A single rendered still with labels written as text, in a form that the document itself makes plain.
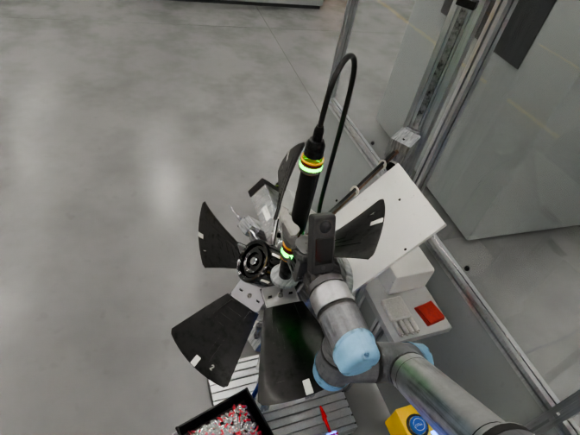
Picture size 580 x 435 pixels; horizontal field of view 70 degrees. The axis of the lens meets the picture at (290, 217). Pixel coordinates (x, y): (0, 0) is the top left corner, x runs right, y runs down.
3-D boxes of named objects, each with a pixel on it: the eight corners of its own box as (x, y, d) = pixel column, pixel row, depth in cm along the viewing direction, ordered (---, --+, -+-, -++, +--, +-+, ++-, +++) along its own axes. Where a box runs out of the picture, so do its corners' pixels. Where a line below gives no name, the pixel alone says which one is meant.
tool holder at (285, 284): (286, 256, 107) (292, 230, 100) (308, 272, 104) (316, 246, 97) (264, 278, 101) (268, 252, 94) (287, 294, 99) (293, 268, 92)
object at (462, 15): (387, 175, 153) (462, -6, 110) (399, 182, 151) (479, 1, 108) (384, 179, 151) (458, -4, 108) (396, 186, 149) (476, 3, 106)
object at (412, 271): (404, 255, 169) (413, 237, 161) (425, 287, 159) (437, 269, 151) (368, 261, 163) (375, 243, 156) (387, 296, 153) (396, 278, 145)
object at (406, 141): (396, 145, 143) (405, 123, 137) (414, 154, 140) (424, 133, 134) (382, 157, 136) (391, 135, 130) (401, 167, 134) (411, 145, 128)
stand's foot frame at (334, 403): (318, 346, 230) (322, 339, 224) (353, 432, 201) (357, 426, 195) (205, 374, 209) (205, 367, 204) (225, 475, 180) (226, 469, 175)
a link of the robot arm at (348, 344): (334, 384, 70) (346, 362, 64) (312, 327, 77) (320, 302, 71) (375, 373, 73) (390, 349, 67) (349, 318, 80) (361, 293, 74)
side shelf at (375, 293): (400, 255, 173) (402, 250, 171) (449, 331, 150) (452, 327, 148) (348, 265, 165) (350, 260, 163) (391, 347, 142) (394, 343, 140)
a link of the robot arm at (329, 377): (368, 394, 81) (385, 369, 74) (312, 394, 80) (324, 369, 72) (361, 356, 87) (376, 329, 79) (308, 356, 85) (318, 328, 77)
